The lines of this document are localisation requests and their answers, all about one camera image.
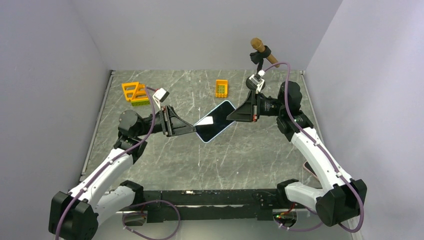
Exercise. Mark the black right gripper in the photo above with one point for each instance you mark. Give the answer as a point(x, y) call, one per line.
point(247, 111)

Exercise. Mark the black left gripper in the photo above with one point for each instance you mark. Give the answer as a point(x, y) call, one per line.
point(172, 124)

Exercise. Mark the light blue phone case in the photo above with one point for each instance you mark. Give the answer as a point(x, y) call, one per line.
point(215, 121)

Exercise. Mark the pink cased phone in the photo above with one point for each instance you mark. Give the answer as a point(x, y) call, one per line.
point(310, 170)

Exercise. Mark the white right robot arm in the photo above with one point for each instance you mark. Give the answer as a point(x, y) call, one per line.
point(340, 200)

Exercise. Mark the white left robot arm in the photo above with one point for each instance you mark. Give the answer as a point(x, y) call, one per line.
point(77, 214)

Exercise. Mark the orange toy window block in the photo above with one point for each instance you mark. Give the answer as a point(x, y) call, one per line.
point(221, 88)

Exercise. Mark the black microphone stand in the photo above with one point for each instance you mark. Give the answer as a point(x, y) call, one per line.
point(255, 81)

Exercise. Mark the brown wooden microphone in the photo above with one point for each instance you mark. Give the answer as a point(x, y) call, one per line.
point(263, 49)

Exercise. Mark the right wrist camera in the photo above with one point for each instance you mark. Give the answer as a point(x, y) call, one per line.
point(256, 82)

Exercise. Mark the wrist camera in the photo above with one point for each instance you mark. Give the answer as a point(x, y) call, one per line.
point(160, 96)
point(256, 82)

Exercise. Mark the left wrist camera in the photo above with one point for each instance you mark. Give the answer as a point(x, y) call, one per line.
point(160, 96)

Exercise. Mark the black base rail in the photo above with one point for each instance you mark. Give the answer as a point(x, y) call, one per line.
point(228, 204)

